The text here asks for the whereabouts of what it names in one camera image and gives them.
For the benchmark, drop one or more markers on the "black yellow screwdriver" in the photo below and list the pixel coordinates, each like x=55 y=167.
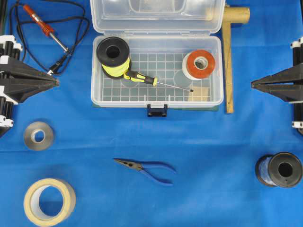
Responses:
x=135 y=76

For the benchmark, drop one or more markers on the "clear plastic toolbox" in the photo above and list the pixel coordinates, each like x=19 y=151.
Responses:
x=159 y=33

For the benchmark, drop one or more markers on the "wooden mallet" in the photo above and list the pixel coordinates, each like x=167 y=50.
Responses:
x=232 y=15

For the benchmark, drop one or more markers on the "grey tape roll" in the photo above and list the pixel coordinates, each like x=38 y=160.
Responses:
x=38 y=136

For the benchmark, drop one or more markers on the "blue table cloth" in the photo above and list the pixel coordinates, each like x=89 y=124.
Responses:
x=214 y=153

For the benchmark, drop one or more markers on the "red tape roll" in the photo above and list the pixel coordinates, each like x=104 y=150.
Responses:
x=198 y=65

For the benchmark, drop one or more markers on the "small wooden block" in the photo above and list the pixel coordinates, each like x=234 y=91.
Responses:
x=199 y=94

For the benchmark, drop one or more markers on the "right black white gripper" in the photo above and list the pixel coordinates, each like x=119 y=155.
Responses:
x=274 y=85

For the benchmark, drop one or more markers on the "blue handled needle-nose pliers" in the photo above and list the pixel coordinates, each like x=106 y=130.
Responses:
x=146 y=168

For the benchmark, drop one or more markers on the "beige masking tape roll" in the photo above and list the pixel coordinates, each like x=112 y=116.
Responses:
x=45 y=212

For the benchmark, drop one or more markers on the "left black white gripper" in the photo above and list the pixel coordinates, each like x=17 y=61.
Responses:
x=28 y=83

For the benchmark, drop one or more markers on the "orange soldering iron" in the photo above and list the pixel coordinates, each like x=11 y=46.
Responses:
x=46 y=28

